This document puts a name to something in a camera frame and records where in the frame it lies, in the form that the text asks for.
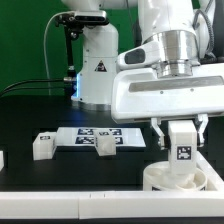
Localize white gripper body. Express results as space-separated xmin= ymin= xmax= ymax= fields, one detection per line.
xmin=111 ymin=63 xmax=224 ymax=123

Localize white round stool seat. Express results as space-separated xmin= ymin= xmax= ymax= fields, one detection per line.
xmin=143 ymin=161 xmax=207 ymax=192

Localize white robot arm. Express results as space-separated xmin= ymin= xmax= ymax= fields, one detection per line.
xmin=61 ymin=0 xmax=224 ymax=146

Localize white marker sheet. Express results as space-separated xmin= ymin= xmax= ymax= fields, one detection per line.
xmin=55 ymin=127 xmax=145 ymax=147

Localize white workspace border frame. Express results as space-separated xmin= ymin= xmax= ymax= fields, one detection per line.
xmin=0 ymin=155 xmax=224 ymax=219

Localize black camera on stand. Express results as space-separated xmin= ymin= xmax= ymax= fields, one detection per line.
xmin=55 ymin=11 xmax=109 ymax=96

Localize grey camera cable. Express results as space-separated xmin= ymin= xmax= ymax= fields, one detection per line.
xmin=43 ymin=11 xmax=73 ymax=97

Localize black cables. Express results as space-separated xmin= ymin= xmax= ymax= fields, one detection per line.
xmin=0 ymin=78 xmax=73 ymax=98

